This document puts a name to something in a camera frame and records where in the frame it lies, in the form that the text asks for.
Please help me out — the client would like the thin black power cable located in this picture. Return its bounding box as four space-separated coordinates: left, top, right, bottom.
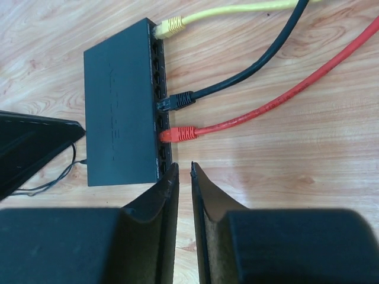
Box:
11 142 88 197

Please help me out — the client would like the yellow ethernet cable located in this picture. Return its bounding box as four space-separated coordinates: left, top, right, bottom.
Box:
153 0 323 39

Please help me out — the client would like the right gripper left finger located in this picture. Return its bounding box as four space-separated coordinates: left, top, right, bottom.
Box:
1 164 179 283

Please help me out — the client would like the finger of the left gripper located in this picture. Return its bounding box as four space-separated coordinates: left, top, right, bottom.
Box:
1 111 85 200

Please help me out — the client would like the red ethernet cable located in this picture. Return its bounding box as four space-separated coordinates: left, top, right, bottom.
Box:
159 14 379 144

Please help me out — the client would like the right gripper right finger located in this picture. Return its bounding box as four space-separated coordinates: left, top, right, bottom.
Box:
191 163 378 283

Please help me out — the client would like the black ethernet cable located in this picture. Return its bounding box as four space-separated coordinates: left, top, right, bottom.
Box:
156 0 310 112

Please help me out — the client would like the black network switch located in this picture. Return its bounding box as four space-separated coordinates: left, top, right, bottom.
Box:
83 18 172 186

